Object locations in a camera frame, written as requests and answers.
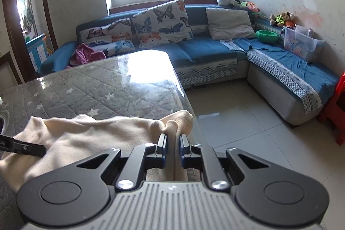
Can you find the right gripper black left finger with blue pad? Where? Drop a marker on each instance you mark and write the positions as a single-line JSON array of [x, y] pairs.
[[133, 166]]

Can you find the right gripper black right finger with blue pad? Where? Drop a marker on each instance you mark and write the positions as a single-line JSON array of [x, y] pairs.
[[204, 159]]

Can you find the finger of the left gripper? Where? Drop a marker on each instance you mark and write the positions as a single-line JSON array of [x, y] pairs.
[[9, 144]]

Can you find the cream beige garment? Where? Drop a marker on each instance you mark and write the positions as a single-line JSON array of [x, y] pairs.
[[71, 140]]

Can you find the grey quilted star table cover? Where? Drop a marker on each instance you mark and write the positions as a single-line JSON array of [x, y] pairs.
[[143, 86]]

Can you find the blue white small cabinet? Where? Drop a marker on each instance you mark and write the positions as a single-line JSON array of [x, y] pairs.
[[37, 50]]

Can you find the blue corner sofa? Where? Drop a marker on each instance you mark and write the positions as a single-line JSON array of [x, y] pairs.
[[296, 89]]

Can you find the magenta cloth on sofa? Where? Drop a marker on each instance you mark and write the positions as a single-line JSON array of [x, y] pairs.
[[84, 54]]

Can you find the left butterfly print pillow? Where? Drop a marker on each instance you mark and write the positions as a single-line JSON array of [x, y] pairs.
[[112, 39]]

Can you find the butterfly print pillow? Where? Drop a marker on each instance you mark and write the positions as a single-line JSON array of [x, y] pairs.
[[112, 39], [162, 24]]

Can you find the right butterfly print pillow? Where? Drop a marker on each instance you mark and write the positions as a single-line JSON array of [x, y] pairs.
[[162, 24]]

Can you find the grey plain cushion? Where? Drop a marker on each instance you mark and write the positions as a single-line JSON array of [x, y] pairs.
[[228, 24]]

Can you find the green plastic bowl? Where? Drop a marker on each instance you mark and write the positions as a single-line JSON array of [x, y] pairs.
[[266, 36]]

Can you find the red plastic stool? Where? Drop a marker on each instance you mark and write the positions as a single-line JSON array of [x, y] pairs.
[[334, 112]]

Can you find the clear plastic storage box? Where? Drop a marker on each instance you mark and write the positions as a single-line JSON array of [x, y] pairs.
[[301, 44]]

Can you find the panda plush toy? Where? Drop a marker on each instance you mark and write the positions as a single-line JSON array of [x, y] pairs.
[[235, 3]]

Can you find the plush toys on sofa ledge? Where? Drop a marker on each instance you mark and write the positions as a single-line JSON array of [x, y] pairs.
[[284, 19]]

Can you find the dark wooden door frame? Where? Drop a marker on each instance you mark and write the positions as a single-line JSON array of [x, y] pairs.
[[26, 19]]

